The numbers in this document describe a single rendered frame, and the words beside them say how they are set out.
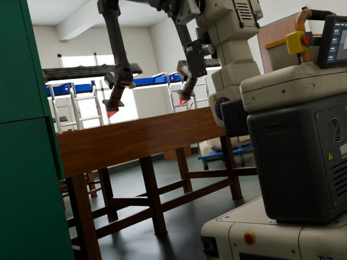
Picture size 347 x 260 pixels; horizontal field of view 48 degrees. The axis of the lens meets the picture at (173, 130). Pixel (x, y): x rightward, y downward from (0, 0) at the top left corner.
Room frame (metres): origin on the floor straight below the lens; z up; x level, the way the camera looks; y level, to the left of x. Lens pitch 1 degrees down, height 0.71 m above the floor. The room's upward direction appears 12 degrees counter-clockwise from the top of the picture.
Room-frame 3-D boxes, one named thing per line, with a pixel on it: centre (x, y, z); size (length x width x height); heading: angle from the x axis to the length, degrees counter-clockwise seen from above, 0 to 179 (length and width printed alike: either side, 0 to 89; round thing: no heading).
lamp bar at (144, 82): (3.22, 0.02, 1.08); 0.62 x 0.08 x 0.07; 132
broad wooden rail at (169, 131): (2.25, -0.14, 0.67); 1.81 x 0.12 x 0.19; 132
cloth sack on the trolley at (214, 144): (5.46, -0.76, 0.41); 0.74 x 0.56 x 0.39; 133
